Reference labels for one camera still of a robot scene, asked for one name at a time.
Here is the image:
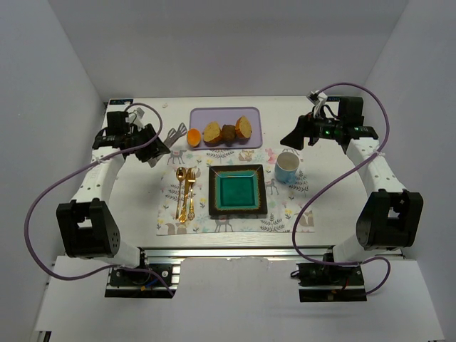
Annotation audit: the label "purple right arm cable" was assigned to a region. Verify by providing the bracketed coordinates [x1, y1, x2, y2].
[291, 83, 392, 296]

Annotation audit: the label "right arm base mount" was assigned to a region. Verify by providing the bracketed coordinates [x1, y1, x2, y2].
[290, 263, 367, 303]

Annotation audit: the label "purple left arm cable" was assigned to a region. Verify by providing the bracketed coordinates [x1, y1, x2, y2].
[24, 103, 177, 296]

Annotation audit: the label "animal print placemat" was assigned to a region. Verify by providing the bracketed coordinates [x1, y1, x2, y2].
[156, 148, 310, 236]

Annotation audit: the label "lavender tray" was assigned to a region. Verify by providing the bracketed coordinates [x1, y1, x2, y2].
[189, 107, 263, 150]

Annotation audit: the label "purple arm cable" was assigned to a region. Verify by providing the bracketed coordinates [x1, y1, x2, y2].
[24, 103, 177, 296]
[291, 83, 392, 296]

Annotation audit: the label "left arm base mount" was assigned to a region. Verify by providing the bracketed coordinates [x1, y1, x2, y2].
[105, 257, 183, 299]

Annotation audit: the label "silver metal tongs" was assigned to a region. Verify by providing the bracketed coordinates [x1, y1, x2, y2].
[147, 123, 187, 168]

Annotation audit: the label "light blue mug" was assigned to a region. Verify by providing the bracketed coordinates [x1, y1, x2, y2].
[274, 152, 300, 185]

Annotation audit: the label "gold fork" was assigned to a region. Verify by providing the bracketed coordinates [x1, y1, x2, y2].
[187, 168, 196, 221]

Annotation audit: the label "dark brown bread chunk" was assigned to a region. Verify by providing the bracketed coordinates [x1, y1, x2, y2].
[221, 125, 237, 146]

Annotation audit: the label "black and teal square plate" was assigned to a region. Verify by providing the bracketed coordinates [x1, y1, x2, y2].
[208, 164, 268, 217]

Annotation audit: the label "speckled yellow bread slice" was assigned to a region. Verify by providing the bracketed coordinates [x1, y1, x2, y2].
[203, 121, 222, 145]

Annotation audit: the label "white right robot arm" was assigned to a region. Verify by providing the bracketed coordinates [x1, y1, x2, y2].
[281, 93, 424, 266]

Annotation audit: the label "brown crusted bread half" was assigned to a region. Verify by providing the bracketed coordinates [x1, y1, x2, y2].
[235, 115, 252, 139]

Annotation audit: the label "aluminium rail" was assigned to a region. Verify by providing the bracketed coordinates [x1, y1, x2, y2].
[63, 244, 338, 260]

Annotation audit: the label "gold spoon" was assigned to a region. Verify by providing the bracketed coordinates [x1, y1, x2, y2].
[175, 167, 187, 219]

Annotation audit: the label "blue label sticker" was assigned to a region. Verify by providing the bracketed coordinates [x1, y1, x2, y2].
[108, 98, 133, 105]

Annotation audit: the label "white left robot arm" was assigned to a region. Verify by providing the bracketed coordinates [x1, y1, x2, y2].
[56, 108, 176, 268]

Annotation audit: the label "orange bread piece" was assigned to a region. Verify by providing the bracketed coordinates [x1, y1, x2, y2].
[187, 128, 201, 148]

